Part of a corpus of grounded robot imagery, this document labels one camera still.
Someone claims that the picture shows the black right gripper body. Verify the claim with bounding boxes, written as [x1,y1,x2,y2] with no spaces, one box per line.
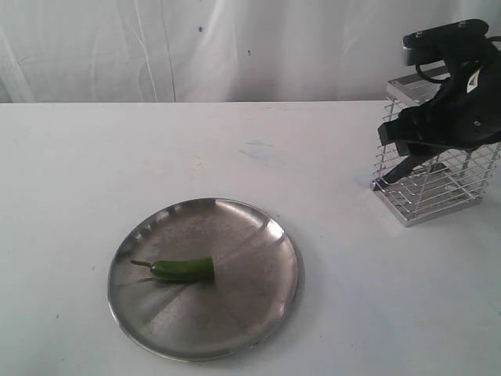
[420,37,500,148]

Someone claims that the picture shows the black kitchen knife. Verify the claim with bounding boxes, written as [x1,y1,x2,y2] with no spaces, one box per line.
[382,155,422,184]

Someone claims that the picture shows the dark green vegetable piece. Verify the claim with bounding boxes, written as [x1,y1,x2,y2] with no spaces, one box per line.
[130,257,215,282]

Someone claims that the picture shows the round stainless steel plate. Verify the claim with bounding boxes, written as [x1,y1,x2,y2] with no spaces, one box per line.
[108,197,301,361]

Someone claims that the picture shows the white backdrop curtain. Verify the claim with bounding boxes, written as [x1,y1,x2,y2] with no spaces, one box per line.
[1,1,500,103]

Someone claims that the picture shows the chrome wire utensil holder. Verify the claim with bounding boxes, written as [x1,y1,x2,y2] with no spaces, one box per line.
[369,74,500,227]

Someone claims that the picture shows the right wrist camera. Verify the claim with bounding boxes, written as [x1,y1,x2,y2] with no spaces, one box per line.
[402,19,488,66]

